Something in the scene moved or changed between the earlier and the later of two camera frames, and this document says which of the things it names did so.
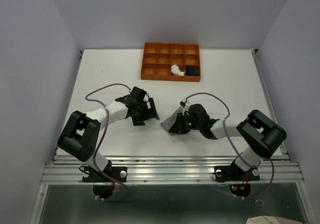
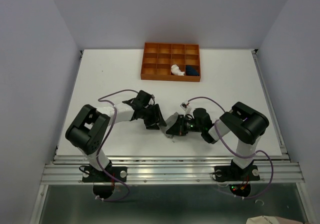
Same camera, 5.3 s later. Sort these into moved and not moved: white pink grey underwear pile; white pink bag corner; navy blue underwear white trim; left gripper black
Moved: left gripper black
Not moved: navy blue underwear white trim; white pink bag corner; white pink grey underwear pile
